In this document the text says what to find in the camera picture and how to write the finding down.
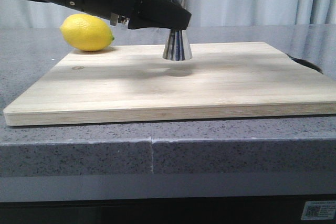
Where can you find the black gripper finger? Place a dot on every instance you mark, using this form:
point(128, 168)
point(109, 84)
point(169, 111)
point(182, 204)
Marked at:
point(158, 14)

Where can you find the steel hourglass jigger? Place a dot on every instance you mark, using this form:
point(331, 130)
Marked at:
point(177, 47)

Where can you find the grey curtain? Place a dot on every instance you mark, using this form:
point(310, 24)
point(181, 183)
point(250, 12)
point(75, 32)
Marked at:
point(205, 13)

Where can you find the yellow lemon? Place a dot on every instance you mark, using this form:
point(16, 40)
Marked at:
point(86, 32)

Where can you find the wooden cutting board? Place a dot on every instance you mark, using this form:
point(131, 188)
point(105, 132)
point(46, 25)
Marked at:
point(134, 83)

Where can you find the white QR label sticker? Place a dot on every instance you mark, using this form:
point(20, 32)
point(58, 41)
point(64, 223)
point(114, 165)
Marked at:
point(318, 210)

